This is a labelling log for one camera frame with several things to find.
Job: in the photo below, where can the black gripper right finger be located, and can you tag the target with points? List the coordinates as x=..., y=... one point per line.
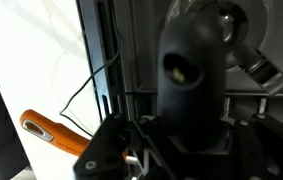
x=274, y=146

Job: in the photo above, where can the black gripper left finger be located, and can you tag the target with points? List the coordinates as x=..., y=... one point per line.
x=102, y=150

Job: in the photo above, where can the black slotted spatula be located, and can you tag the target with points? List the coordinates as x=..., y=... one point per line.
x=191, y=110

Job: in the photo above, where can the black gas stove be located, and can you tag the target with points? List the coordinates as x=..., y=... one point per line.
x=94, y=50

